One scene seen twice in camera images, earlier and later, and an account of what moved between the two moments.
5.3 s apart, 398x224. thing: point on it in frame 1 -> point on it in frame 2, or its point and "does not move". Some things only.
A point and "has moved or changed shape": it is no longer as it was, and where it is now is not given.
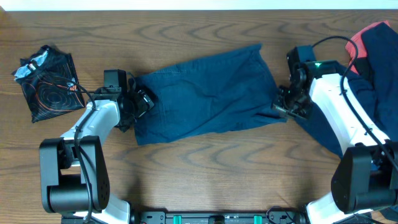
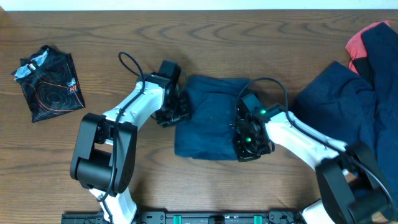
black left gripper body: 142,101 -> 182,107
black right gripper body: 293,101 -> 250,147
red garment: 356,46 does not move
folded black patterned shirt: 50,83 does not move
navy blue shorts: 219,93 has moved or changed shape
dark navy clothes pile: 376,88 does not move
